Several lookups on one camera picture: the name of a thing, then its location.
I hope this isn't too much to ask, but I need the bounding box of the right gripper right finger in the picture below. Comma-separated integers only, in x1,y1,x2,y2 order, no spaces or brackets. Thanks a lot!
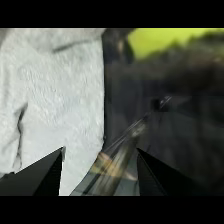
136,147,209,197

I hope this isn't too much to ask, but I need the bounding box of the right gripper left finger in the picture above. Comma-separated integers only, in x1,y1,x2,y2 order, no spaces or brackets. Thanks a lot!
0,146,66,197

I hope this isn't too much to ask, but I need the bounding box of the light grey garment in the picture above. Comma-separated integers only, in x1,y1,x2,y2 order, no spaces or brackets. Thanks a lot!
0,28,107,197

